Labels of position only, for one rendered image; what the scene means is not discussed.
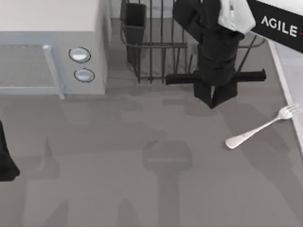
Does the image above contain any pale microwave oven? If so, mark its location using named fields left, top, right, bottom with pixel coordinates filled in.
left=0, top=0, right=112, bottom=100

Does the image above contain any pale grey rounded box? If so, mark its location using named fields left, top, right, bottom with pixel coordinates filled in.
left=217, top=0, right=257, bottom=33

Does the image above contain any black cutlery holder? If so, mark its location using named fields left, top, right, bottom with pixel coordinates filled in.
left=120, top=2, right=147, bottom=46

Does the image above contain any silver fork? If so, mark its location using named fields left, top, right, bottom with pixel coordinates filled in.
left=224, top=103, right=302, bottom=149

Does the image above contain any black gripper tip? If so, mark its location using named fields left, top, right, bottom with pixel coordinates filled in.
left=0, top=120, right=21, bottom=183

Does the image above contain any microwave oven door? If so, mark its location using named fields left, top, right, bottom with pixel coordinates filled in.
left=0, top=32, right=65, bottom=96

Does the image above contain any pale microwave door handle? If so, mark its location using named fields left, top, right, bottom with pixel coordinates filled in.
left=43, top=44, right=65, bottom=100

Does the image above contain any dark wire dish rack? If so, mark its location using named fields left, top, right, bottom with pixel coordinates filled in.
left=119, top=0, right=266, bottom=84

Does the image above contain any round microwave knob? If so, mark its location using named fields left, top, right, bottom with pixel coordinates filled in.
left=68, top=46, right=91, bottom=64
left=73, top=68, right=95, bottom=83

